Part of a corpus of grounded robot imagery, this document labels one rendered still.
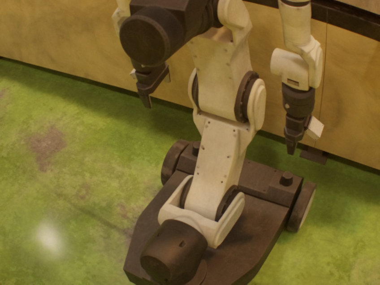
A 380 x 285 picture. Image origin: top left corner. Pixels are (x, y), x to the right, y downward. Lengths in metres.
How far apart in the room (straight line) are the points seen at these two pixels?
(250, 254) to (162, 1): 0.85
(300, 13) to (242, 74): 0.36
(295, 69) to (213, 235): 0.53
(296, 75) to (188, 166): 0.74
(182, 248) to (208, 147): 0.30
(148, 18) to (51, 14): 1.59
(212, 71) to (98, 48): 1.13
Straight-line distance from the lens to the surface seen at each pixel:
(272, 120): 1.76
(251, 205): 1.43
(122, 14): 1.05
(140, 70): 1.15
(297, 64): 0.90
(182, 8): 0.72
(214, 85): 1.07
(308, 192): 1.44
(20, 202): 1.87
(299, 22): 0.79
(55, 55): 2.41
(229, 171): 1.19
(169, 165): 1.57
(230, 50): 0.96
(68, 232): 1.66
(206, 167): 1.22
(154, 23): 0.71
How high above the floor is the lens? 1.29
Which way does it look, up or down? 41 degrees down
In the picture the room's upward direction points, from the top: 5 degrees counter-clockwise
